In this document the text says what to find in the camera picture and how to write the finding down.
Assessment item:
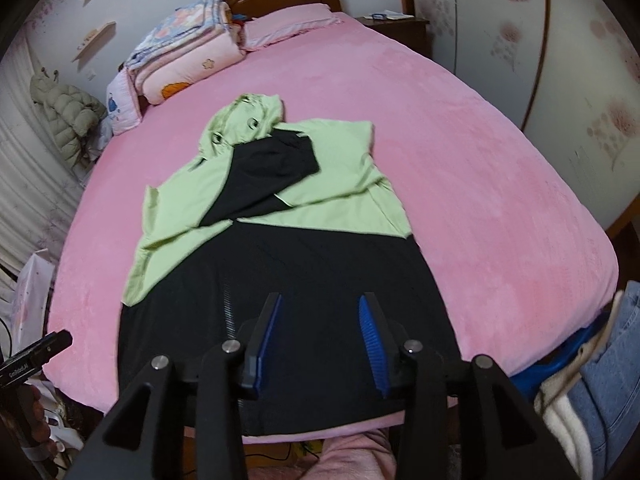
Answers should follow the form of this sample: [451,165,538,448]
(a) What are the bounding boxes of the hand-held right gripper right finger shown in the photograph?
[357,292,581,480]

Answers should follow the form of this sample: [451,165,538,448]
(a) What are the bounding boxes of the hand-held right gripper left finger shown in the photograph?
[65,292,285,480]

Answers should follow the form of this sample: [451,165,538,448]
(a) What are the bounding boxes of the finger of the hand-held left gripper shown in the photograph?
[30,330,73,361]

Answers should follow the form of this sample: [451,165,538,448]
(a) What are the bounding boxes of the green and black hooded jacket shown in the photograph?
[120,92,458,436]

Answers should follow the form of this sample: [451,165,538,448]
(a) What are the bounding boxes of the person's left hand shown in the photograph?
[27,387,58,456]

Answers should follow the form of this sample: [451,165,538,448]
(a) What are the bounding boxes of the white paper gift bag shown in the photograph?
[10,252,56,341]

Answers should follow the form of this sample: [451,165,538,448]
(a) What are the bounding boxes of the white plastic stool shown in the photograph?
[42,385,83,456]

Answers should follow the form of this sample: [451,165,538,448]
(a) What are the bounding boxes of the person's pink pants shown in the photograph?
[245,427,401,480]

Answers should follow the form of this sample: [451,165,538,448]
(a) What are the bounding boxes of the white curtain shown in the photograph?
[0,35,96,311]

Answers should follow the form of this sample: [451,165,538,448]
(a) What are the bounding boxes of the blue plastic stool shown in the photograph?
[510,310,613,401]

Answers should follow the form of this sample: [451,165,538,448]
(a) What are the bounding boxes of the white cloth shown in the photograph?
[534,330,601,480]

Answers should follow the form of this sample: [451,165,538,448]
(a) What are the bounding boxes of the beige puffer jacket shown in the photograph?
[30,67,107,163]

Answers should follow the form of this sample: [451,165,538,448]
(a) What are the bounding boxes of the blue jeans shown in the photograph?
[565,280,640,480]

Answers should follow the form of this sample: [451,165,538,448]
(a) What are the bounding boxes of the white printed cushion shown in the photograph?
[105,70,143,136]

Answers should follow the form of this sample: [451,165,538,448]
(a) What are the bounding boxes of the folded pink quilt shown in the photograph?
[131,27,247,106]

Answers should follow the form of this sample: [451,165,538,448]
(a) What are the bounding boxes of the pink pillow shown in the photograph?
[240,2,343,52]

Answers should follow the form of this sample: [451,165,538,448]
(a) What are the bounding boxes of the wooden nightstand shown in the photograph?
[356,12,432,58]

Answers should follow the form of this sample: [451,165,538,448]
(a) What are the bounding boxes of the floral sliding wardrobe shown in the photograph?
[400,0,640,241]

